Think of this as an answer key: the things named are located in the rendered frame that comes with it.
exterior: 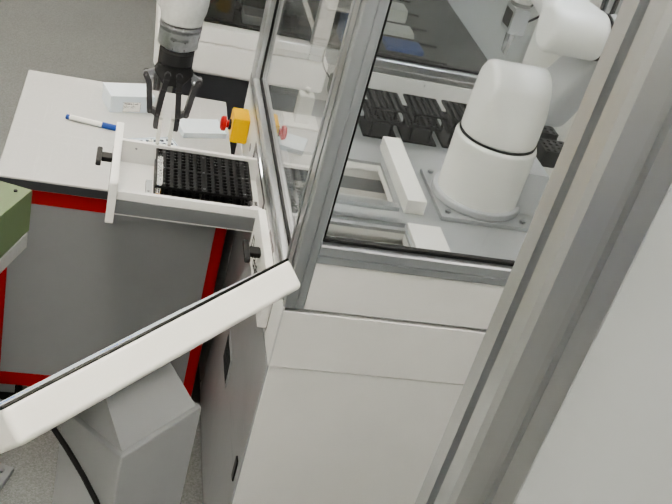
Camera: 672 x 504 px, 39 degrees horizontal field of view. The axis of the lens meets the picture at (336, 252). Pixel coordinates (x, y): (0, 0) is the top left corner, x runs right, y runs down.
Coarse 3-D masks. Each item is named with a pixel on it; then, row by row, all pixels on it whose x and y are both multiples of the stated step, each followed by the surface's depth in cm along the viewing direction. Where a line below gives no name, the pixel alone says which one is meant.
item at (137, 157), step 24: (144, 144) 226; (120, 168) 225; (144, 168) 228; (120, 192) 206; (144, 192) 208; (144, 216) 210; (168, 216) 210; (192, 216) 211; (216, 216) 212; (240, 216) 213
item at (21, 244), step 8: (24, 240) 207; (16, 248) 204; (24, 248) 209; (8, 256) 201; (16, 256) 206; (0, 264) 198; (8, 264) 202; (0, 272) 200; (0, 464) 247; (0, 472) 245; (8, 472) 246; (0, 480) 243; (0, 488) 242
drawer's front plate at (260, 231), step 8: (256, 216) 208; (264, 216) 205; (256, 224) 206; (264, 224) 202; (256, 232) 205; (264, 232) 199; (256, 240) 204; (264, 240) 197; (264, 248) 194; (264, 256) 192; (272, 256) 193; (256, 264) 200; (264, 264) 191; (272, 264) 190; (264, 312) 187; (256, 320) 191; (264, 320) 189
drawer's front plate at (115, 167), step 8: (120, 128) 222; (120, 136) 219; (120, 144) 216; (120, 152) 213; (112, 160) 209; (120, 160) 210; (112, 168) 206; (112, 176) 203; (112, 184) 202; (112, 192) 203; (112, 200) 204; (112, 208) 205; (112, 216) 207
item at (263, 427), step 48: (240, 144) 261; (240, 240) 238; (240, 336) 220; (240, 384) 211; (288, 384) 187; (336, 384) 189; (384, 384) 191; (432, 384) 193; (240, 432) 204; (288, 432) 195; (336, 432) 197; (384, 432) 199; (432, 432) 201; (240, 480) 201; (288, 480) 203; (336, 480) 205; (384, 480) 207
